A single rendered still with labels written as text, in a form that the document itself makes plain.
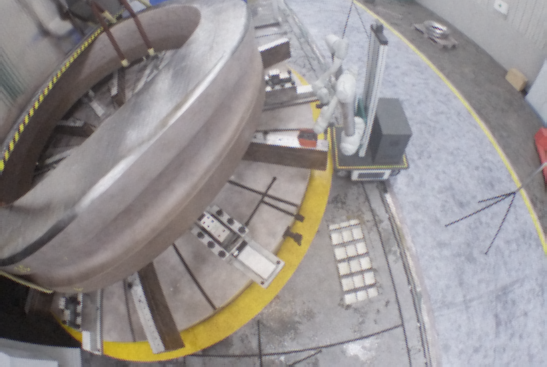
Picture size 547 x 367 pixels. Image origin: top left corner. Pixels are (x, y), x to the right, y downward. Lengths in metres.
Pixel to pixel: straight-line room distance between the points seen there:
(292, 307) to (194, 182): 1.58
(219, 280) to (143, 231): 0.93
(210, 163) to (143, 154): 0.69
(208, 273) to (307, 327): 1.14
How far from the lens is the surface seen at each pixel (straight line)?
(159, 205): 1.87
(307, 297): 2.57
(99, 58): 5.74
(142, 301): 2.38
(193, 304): 2.52
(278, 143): 2.46
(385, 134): 2.42
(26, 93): 3.96
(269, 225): 2.43
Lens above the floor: 2.57
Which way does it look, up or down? 54 degrees down
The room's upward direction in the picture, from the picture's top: 14 degrees counter-clockwise
